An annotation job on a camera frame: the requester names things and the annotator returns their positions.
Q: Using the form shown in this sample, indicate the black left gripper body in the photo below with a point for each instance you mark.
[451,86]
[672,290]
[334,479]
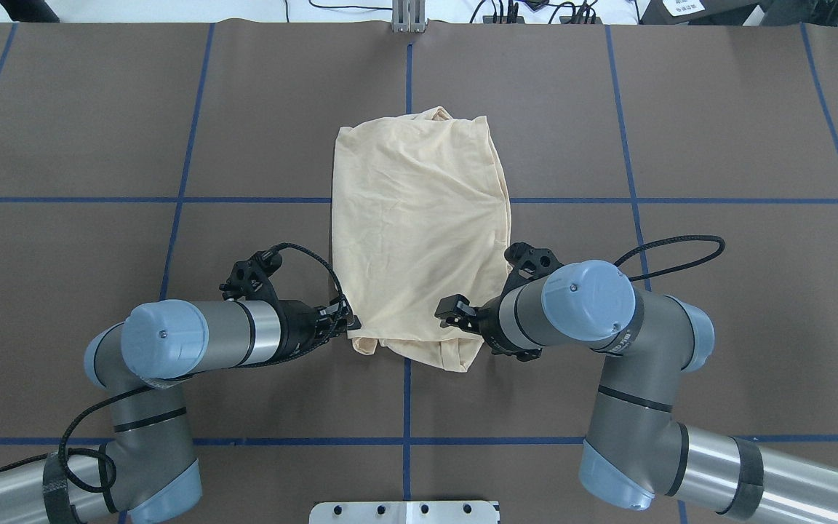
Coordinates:
[297,333]

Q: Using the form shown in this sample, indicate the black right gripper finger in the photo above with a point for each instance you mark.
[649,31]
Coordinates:
[455,312]

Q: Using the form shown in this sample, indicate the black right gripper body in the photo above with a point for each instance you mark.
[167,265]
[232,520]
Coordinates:
[487,322]

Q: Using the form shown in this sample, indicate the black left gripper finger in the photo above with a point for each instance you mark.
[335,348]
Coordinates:
[338,318]

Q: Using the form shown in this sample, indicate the yellow long sleeve shirt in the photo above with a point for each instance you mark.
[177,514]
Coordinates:
[420,210]

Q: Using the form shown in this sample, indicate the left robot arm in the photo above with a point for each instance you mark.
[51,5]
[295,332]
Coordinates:
[133,452]

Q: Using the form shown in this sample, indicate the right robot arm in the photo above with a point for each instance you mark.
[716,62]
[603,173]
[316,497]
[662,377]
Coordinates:
[634,449]

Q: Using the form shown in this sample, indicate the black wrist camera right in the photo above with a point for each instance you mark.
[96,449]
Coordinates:
[530,263]

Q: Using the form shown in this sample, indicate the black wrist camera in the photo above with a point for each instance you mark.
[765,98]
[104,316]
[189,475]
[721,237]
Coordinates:
[250,279]
[530,263]

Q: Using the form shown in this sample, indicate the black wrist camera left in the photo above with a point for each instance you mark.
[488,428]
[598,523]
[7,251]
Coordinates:
[250,279]

